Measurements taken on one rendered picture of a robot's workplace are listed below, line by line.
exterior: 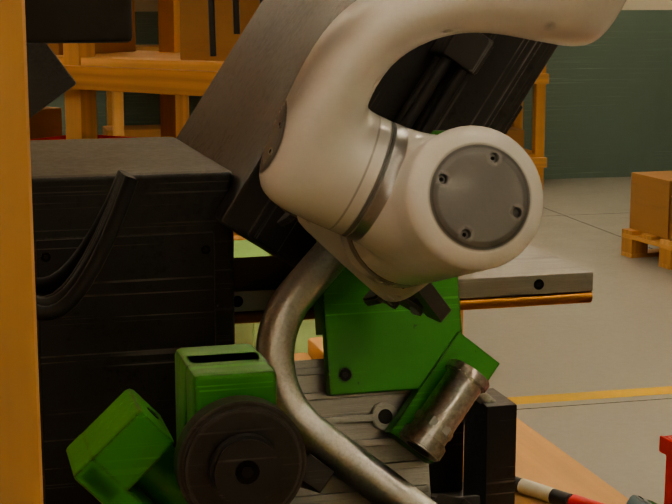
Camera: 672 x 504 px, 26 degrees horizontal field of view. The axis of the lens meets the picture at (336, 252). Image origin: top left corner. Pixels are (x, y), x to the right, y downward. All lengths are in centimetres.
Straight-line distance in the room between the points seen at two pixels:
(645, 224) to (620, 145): 351
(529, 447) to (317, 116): 82
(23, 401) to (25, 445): 1
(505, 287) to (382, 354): 21
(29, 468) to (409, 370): 71
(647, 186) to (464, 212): 691
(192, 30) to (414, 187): 346
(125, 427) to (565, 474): 75
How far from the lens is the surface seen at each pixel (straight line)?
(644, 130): 1131
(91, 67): 442
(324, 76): 84
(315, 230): 104
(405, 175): 83
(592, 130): 1113
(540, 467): 154
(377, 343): 117
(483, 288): 133
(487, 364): 119
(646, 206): 775
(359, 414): 118
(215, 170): 120
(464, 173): 83
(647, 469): 443
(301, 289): 112
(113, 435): 85
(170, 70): 420
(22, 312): 48
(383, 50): 84
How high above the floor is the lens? 138
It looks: 10 degrees down
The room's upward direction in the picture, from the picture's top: straight up
